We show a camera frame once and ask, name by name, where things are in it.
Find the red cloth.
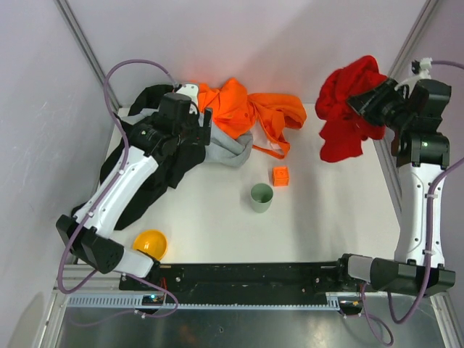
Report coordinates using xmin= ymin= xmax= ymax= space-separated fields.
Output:
xmin=315 ymin=55 xmax=386 ymax=163

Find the black cloth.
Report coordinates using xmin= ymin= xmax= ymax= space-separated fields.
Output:
xmin=59 ymin=91 xmax=212 ymax=235

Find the grey sweatshirt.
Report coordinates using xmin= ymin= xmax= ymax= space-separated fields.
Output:
xmin=115 ymin=109 xmax=253 ymax=174

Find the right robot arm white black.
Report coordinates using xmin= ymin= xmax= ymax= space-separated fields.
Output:
xmin=339 ymin=78 xmax=455 ymax=297

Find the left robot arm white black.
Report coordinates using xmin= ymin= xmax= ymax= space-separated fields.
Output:
xmin=56 ymin=83 xmax=212 ymax=278

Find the orange cloth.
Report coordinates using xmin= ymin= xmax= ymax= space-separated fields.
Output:
xmin=198 ymin=78 xmax=307 ymax=160

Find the pale green cup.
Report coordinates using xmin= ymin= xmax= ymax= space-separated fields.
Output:
xmin=250 ymin=183 xmax=273 ymax=213

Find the orange toy cube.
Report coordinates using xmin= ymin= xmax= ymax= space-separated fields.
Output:
xmin=272 ymin=166 xmax=290 ymax=187

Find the yellow bowl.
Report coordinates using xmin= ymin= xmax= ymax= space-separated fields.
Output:
xmin=132 ymin=230 xmax=168 ymax=261

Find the right aluminium frame post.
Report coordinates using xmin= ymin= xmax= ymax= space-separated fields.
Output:
xmin=371 ymin=1 xmax=439 ymax=80

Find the aluminium frame post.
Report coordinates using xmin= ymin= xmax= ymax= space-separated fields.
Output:
xmin=371 ymin=1 xmax=439 ymax=80
xmin=54 ymin=0 xmax=106 ymax=88

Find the left aluminium frame post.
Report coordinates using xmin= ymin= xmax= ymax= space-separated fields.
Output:
xmin=54 ymin=0 xmax=106 ymax=88

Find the aluminium front rail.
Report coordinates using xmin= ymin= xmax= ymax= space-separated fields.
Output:
xmin=62 ymin=264 xmax=121 ymax=294

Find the grey slotted cable duct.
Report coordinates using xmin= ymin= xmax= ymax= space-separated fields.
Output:
xmin=67 ymin=293 xmax=363 ymax=312

